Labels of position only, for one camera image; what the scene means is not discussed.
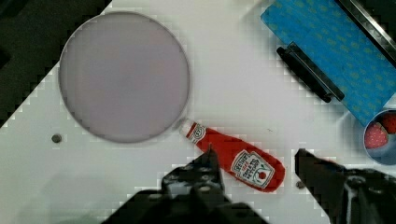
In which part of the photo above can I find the grey round plate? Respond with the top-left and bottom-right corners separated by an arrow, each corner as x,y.
59,12 -> 191,143

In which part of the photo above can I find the blue bowl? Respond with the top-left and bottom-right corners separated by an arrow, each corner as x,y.
363,109 -> 396,165

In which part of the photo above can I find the red toy strawberry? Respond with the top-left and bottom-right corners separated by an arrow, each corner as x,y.
364,122 -> 389,149
381,113 -> 396,134

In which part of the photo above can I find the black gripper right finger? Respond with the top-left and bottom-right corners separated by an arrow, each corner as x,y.
294,148 -> 347,218

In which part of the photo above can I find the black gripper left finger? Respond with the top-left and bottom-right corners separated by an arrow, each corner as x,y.
161,146 -> 224,199

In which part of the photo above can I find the red plush ketchup bottle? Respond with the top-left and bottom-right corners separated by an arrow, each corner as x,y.
180,119 -> 286,192

